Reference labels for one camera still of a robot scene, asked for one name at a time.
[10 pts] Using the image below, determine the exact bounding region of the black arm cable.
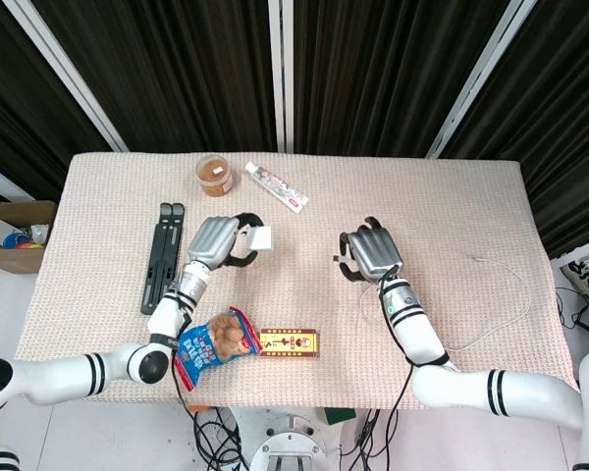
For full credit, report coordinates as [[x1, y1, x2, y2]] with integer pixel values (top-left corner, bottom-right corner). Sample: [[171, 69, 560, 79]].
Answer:
[[168, 288, 200, 411], [375, 263, 451, 471]]

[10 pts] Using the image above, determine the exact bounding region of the black floor cable bundle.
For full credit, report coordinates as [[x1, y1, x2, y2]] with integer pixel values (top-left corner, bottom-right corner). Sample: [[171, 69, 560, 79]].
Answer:
[[185, 405, 250, 471]]

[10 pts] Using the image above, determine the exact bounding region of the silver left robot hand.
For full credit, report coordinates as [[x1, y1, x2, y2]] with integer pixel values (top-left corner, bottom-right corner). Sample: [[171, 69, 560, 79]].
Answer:
[[187, 211, 265, 271]]

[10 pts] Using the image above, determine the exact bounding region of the black pleated curtain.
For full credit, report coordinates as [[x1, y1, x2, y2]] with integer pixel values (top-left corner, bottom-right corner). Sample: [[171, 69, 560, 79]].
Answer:
[[0, 0, 589, 259]]

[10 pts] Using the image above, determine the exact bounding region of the yellow and red box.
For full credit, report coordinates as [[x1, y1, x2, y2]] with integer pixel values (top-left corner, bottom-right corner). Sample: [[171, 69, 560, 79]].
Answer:
[[258, 327, 322, 361]]

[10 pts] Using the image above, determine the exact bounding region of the brown cardboard box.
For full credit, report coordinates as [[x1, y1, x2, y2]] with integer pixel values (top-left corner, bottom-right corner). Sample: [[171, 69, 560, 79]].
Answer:
[[0, 183, 58, 275]]

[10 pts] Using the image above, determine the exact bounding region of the white cable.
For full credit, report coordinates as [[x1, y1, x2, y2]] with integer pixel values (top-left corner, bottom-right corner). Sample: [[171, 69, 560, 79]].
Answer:
[[333, 253, 532, 352]]

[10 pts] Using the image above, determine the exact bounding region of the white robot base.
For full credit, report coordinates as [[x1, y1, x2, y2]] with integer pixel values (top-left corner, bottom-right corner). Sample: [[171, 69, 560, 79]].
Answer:
[[230, 406, 344, 471]]

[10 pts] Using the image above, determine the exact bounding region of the black folding laptop stand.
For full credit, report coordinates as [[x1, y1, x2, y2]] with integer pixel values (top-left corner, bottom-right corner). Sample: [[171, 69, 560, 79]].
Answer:
[[139, 201, 188, 316]]

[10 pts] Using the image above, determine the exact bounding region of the clear jar of rubber bands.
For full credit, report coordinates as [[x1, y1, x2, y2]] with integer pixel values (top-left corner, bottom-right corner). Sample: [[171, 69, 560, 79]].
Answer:
[[193, 153, 235, 198]]

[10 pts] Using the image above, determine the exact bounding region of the white charger plug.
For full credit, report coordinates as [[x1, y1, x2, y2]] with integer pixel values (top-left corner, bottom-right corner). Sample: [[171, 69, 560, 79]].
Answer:
[[246, 225, 277, 254]]

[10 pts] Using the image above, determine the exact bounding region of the white frame post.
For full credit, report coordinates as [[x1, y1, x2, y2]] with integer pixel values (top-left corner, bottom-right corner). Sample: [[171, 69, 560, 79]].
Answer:
[[1, 0, 130, 154], [268, 0, 296, 154], [425, 0, 537, 160]]

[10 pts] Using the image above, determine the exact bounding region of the white toothpaste tube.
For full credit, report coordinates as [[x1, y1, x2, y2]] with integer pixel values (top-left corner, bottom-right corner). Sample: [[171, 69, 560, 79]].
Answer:
[[243, 161, 310, 215]]

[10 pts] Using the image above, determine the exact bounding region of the blue snack bag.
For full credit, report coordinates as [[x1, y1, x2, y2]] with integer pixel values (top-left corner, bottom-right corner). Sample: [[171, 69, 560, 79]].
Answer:
[[172, 305, 264, 393]]

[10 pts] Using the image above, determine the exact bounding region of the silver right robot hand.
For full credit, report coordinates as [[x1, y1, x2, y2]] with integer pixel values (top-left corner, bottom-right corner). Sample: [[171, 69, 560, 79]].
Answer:
[[334, 215, 405, 285]]

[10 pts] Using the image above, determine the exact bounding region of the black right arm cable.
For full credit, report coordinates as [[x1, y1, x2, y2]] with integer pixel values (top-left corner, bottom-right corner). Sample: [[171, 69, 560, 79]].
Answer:
[[375, 263, 451, 471]]

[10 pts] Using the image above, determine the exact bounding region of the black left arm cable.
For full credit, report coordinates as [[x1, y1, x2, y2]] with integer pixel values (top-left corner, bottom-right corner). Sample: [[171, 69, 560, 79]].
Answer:
[[168, 288, 200, 411]]

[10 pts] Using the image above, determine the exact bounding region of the beige waffle tablecloth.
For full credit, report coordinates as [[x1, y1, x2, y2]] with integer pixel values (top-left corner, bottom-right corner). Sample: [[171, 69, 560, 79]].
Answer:
[[14, 151, 583, 411]]

